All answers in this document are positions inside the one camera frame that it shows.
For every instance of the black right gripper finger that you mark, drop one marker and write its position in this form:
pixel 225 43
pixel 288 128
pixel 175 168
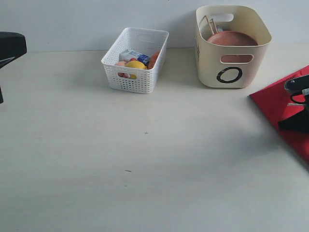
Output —
pixel 298 122

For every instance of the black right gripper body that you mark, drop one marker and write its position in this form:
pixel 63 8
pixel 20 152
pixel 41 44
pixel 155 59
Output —
pixel 298 86

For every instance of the red scalloped table cloth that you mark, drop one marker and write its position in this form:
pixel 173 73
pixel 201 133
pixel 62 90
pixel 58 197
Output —
pixel 273 101

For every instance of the brown wooden plate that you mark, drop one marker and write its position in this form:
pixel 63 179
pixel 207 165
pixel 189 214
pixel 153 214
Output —
pixel 233 38

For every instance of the orange fried food piece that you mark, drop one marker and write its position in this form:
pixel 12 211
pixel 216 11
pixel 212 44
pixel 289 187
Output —
pixel 153 60

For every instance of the yellow lemon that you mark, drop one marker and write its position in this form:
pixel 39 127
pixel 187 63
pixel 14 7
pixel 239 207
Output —
pixel 135 64

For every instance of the small milk carton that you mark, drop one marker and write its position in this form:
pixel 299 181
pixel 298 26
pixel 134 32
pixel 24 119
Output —
pixel 130 55

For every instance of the red sausage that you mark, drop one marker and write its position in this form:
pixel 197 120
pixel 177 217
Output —
pixel 124 75

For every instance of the brown egg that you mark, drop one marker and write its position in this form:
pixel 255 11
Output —
pixel 121 63

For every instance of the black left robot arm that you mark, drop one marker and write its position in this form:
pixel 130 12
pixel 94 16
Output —
pixel 12 46

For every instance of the white perforated plastic basket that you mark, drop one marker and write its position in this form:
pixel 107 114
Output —
pixel 145 41

